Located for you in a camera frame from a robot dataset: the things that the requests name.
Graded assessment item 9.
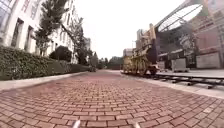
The yellow locomotive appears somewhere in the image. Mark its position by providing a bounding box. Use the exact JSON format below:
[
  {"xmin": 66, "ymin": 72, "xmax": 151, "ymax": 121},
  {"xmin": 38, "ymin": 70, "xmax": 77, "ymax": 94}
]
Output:
[{"xmin": 121, "ymin": 23, "xmax": 161, "ymax": 77}]

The group of trees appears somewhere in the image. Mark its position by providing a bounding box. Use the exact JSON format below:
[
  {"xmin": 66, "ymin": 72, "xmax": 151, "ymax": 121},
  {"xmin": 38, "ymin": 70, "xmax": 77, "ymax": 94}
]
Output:
[{"xmin": 68, "ymin": 17, "xmax": 100, "ymax": 68}]

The red brick path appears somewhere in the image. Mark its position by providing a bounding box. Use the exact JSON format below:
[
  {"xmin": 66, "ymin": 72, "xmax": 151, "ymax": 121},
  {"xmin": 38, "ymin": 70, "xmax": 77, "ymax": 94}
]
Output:
[{"xmin": 0, "ymin": 69, "xmax": 224, "ymax": 128}]

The round bush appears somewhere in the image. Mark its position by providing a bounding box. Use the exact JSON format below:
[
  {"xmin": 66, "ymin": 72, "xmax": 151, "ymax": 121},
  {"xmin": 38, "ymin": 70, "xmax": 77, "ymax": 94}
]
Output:
[{"xmin": 48, "ymin": 45, "xmax": 74, "ymax": 64}]

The robot's own part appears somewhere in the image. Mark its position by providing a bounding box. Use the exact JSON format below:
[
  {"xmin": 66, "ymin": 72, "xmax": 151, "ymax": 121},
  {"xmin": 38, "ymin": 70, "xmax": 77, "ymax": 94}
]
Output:
[
  {"xmin": 133, "ymin": 121, "xmax": 142, "ymax": 128},
  {"xmin": 71, "ymin": 119, "xmax": 82, "ymax": 128}
]

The grey box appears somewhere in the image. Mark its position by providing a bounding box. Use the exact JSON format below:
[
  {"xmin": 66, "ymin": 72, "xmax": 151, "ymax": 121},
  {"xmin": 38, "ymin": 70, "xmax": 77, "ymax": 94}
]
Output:
[{"xmin": 170, "ymin": 57, "xmax": 191, "ymax": 74}]

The railway track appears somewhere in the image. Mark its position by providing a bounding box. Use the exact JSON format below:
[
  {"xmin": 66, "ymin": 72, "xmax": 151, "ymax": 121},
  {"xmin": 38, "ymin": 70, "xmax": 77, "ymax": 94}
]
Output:
[{"xmin": 119, "ymin": 70, "xmax": 224, "ymax": 90}]

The tall tree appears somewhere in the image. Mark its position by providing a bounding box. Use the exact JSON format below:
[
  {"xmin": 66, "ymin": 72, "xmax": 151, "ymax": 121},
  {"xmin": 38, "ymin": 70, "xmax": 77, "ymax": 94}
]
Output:
[{"xmin": 34, "ymin": 0, "xmax": 70, "ymax": 58}]

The pale stone strip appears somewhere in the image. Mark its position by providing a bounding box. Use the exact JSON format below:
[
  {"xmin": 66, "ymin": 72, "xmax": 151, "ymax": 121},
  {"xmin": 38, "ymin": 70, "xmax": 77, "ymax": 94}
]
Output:
[{"xmin": 0, "ymin": 70, "xmax": 90, "ymax": 93}]

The green hedge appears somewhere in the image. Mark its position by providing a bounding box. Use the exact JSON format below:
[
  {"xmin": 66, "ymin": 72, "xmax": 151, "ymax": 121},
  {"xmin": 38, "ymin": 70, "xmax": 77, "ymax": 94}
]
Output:
[{"xmin": 0, "ymin": 44, "xmax": 91, "ymax": 82}]

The brick building with glass canopy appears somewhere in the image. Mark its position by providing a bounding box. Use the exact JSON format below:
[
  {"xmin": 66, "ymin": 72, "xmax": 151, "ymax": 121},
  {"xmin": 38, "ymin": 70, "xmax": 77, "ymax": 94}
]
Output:
[{"xmin": 153, "ymin": 0, "xmax": 224, "ymax": 71}]

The pale building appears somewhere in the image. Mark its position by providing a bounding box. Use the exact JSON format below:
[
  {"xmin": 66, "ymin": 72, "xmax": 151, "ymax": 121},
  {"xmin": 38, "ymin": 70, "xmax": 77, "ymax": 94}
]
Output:
[{"xmin": 0, "ymin": 0, "xmax": 92, "ymax": 65}]

